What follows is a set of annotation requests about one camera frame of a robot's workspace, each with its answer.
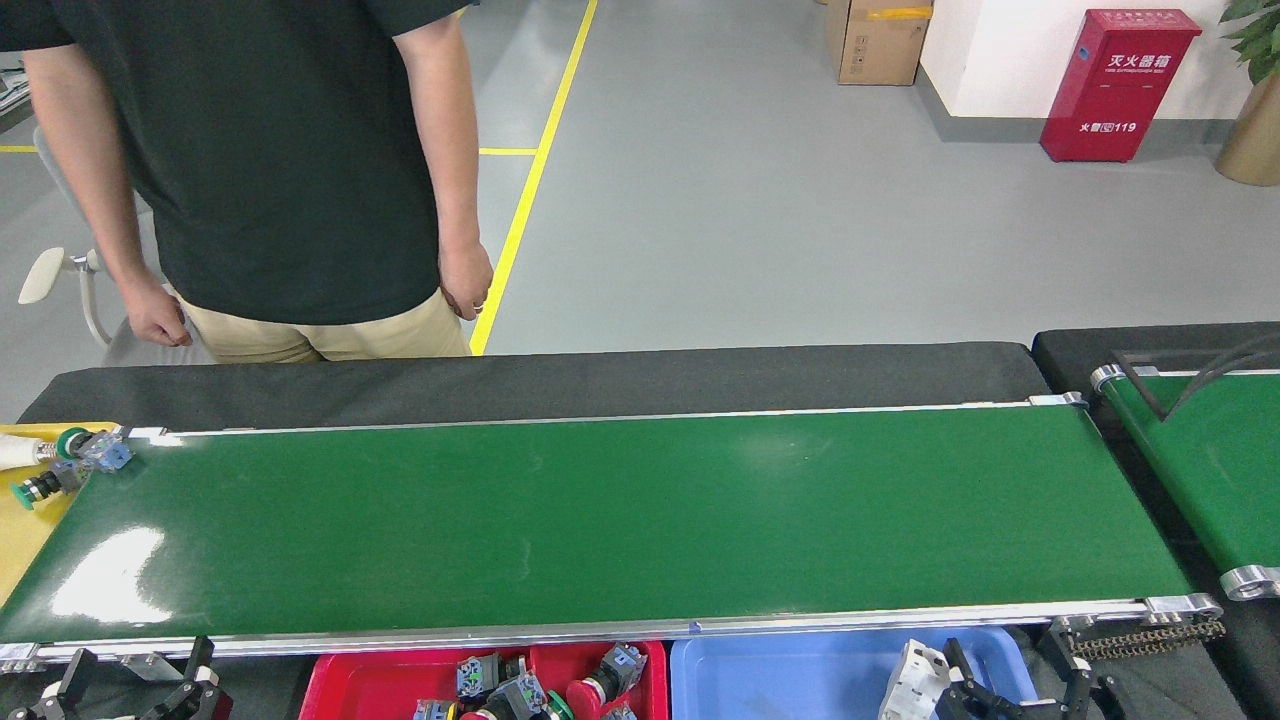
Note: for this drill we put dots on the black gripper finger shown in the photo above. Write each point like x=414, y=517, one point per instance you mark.
x=970, y=700
x=200, y=695
x=72, y=690
x=1095, y=700

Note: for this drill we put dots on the white circuit breaker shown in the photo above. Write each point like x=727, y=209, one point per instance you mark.
x=910, y=685

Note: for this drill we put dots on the green push button switch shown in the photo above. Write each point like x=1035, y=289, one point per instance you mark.
x=105, y=452
x=560, y=706
x=50, y=485

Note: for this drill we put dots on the yellow push button switch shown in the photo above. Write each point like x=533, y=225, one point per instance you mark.
x=433, y=711

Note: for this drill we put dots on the person's left forearm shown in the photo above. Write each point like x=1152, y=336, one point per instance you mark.
x=455, y=190

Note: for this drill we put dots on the person's right forearm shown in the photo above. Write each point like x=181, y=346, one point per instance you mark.
x=110, y=220

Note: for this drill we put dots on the yellow plastic tray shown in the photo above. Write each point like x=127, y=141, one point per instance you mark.
x=25, y=540

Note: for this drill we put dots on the red plastic tray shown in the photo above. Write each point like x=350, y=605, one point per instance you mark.
x=360, y=690

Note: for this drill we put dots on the blue plastic tray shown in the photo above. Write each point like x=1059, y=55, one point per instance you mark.
x=780, y=680

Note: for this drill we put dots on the narrow green conveyor belt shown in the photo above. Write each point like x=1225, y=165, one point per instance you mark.
x=1220, y=470

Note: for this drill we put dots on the long green conveyor belt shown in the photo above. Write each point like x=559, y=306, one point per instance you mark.
x=600, y=520

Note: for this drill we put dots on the person's right hand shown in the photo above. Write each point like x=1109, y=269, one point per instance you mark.
x=155, y=315

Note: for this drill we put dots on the person's left hand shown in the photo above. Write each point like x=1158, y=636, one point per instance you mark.
x=465, y=280

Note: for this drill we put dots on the white light bulb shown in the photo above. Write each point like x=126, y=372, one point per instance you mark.
x=15, y=450

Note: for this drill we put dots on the grey padded armchair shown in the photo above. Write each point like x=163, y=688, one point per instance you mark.
x=45, y=275

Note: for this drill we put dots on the person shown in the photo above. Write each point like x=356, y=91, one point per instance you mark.
x=280, y=150

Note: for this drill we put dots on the potted plant gold pot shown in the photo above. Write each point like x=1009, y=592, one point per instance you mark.
x=1255, y=140

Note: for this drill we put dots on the red fire extinguisher box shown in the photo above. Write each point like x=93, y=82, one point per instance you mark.
x=1120, y=90

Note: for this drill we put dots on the brown cardboard box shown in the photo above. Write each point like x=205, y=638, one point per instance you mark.
x=880, y=45

